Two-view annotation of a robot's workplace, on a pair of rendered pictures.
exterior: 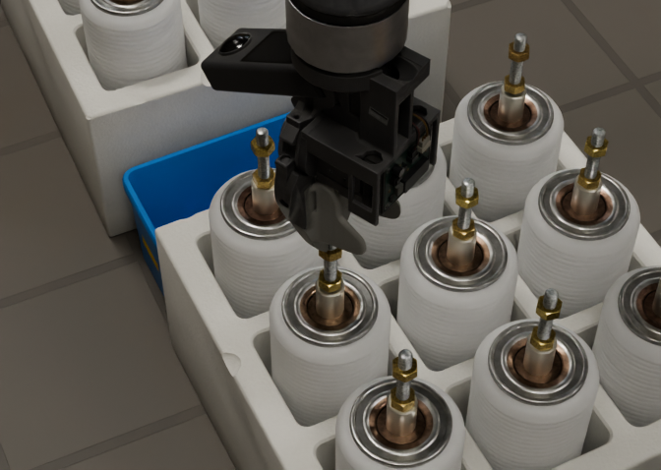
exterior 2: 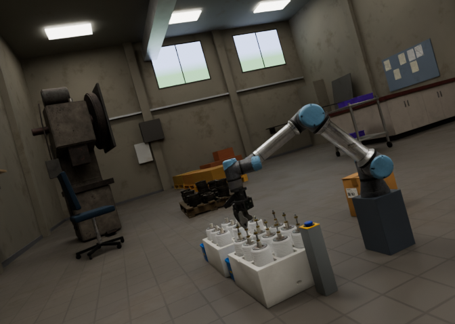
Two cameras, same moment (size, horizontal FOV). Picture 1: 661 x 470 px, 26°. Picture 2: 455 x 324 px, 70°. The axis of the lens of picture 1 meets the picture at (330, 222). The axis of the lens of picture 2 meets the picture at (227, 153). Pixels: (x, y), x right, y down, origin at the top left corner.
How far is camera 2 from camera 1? 112 cm
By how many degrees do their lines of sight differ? 50
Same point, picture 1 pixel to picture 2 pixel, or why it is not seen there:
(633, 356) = (295, 236)
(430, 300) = (265, 240)
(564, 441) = (287, 248)
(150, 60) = (226, 241)
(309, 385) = (248, 254)
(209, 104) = not seen: hidden behind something
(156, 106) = (228, 247)
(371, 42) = (237, 183)
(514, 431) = (278, 247)
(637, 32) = not seen: hidden behind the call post
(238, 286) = (239, 253)
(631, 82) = not seen: hidden behind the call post
